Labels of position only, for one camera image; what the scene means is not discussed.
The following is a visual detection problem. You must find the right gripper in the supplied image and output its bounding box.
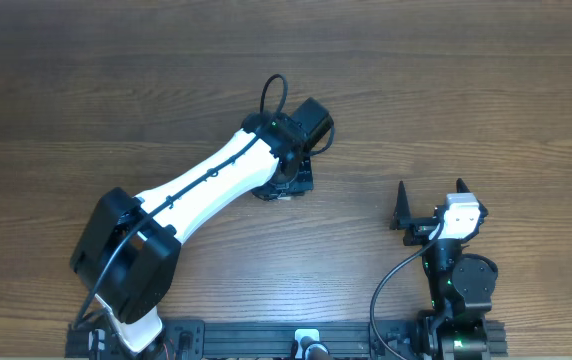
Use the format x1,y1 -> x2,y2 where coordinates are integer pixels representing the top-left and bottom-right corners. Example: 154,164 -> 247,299
390,177 -> 490,247

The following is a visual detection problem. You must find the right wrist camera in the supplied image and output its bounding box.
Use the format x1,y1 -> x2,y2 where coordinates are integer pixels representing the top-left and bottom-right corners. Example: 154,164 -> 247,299
435,193 -> 482,241

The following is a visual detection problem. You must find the mounting rail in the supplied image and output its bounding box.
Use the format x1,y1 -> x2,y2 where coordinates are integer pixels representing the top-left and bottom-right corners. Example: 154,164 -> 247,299
64,318 -> 509,360

